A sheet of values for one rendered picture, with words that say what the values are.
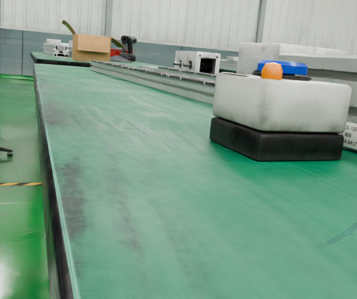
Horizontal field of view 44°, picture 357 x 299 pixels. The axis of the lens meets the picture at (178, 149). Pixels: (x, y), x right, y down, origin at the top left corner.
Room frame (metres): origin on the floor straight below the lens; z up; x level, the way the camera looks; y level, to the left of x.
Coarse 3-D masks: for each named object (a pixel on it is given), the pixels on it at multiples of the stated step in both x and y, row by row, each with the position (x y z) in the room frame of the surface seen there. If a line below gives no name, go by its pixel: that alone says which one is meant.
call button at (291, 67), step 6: (264, 60) 0.36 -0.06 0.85; (258, 66) 0.36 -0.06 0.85; (282, 66) 0.34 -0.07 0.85; (288, 66) 0.34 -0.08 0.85; (294, 66) 0.34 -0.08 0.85; (300, 66) 0.35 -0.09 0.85; (306, 66) 0.35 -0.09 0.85; (288, 72) 0.34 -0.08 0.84; (294, 72) 0.34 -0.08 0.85; (300, 72) 0.35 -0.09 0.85; (306, 72) 0.35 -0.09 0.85
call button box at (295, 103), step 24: (216, 96) 0.38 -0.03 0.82; (240, 96) 0.34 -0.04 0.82; (264, 96) 0.31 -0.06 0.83; (288, 96) 0.32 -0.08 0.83; (312, 96) 0.33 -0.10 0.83; (336, 96) 0.34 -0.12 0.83; (216, 120) 0.37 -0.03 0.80; (240, 120) 0.34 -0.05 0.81; (264, 120) 0.31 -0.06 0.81; (288, 120) 0.32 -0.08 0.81; (312, 120) 0.33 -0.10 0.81; (336, 120) 0.34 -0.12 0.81; (240, 144) 0.33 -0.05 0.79; (264, 144) 0.31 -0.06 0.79; (288, 144) 0.32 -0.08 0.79; (312, 144) 0.33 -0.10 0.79; (336, 144) 0.34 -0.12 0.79
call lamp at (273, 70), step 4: (268, 64) 0.32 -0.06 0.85; (272, 64) 0.32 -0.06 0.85; (276, 64) 0.32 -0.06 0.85; (264, 68) 0.32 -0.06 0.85; (268, 68) 0.32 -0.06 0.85; (272, 68) 0.32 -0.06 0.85; (276, 68) 0.32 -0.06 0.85; (280, 68) 0.32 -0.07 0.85; (264, 72) 0.32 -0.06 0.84; (268, 72) 0.32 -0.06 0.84; (272, 72) 0.32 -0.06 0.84; (276, 72) 0.32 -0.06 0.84; (280, 72) 0.32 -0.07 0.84; (264, 76) 0.32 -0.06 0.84; (268, 76) 0.32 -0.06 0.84; (272, 76) 0.32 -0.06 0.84; (276, 76) 0.32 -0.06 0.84; (280, 76) 0.32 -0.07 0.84
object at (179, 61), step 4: (176, 52) 1.69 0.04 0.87; (180, 52) 1.66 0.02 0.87; (184, 52) 1.62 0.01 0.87; (176, 56) 1.68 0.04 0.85; (180, 56) 1.65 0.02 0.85; (176, 60) 1.68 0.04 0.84; (180, 60) 1.65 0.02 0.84; (176, 64) 1.64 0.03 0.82; (180, 64) 1.64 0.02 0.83; (176, 68) 1.68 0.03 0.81; (180, 68) 1.64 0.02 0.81
